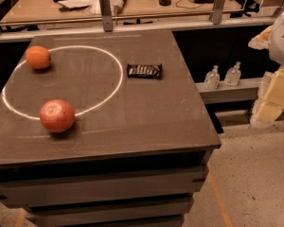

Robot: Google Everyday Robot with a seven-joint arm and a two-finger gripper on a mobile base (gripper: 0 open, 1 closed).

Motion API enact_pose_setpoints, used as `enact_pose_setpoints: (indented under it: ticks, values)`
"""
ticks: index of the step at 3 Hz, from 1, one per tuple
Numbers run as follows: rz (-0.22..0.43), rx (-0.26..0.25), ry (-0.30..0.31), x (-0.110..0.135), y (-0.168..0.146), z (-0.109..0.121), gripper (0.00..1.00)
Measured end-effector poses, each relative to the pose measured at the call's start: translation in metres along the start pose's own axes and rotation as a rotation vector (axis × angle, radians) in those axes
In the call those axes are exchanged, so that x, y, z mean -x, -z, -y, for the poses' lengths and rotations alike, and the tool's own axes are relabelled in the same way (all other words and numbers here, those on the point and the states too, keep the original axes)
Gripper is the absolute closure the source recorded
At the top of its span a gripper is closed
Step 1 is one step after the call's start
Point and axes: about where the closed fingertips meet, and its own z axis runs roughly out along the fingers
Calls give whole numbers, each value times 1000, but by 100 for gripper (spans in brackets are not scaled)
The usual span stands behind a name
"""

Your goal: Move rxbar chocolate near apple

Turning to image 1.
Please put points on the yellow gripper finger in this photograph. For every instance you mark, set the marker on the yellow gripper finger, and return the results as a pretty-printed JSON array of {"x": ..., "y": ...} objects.
[
  {"x": 264, "y": 114},
  {"x": 274, "y": 96}
]

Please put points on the rxbar chocolate dark wrapper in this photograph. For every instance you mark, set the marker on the rxbar chocolate dark wrapper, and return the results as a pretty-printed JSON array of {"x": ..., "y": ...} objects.
[{"x": 144, "y": 71}]

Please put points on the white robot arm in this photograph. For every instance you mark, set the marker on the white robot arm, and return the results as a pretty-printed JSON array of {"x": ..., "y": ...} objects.
[{"x": 272, "y": 39}]

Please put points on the red apple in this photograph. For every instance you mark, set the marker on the red apple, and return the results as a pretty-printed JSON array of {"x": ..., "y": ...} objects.
[{"x": 57, "y": 115}]

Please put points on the grey metal shelf ledge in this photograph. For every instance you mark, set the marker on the grey metal shelf ledge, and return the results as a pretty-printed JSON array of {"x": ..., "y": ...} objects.
[{"x": 245, "y": 90}]

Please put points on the right clear plastic bottle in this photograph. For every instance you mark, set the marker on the right clear plastic bottle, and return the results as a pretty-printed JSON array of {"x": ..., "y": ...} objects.
[{"x": 233, "y": 74}]

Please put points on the clear plastic bottle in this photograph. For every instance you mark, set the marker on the clear plastic bottle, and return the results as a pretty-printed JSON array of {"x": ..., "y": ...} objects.
[
  {"x": 212, "y": 78},
  {"x": 233, "y": 74}
]

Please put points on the left clear plastic bottle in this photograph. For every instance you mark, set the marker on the left clear plastic bottle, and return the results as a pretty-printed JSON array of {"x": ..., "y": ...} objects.
[{"x": 212, "y": 78}]

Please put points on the grey caulk tube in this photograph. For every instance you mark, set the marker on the grey caulk tube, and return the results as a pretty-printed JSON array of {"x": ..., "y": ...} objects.
[{"x": 119, "y": 5}]

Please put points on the white paper sheets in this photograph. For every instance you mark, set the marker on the white paper sheets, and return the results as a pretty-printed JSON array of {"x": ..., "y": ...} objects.
[{"x": 76, "y": 4}]

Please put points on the orange fruit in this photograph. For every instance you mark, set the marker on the orange fruit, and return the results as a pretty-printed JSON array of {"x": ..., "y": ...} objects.
[{"x": 38, "y": 57}]

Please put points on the right metal post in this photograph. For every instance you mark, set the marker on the right metal post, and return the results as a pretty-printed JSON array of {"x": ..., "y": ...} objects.
[{"x": 217, "y": 12}]

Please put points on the metal post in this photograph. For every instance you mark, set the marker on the metal post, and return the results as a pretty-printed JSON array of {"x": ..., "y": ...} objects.
[
  {"x": 217, "y": 12},
  {"x": 106, "y": 15}
]

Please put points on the left metal post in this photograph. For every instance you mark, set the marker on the left metal post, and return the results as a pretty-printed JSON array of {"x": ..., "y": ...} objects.
[{"x": 106, "y": 15}]

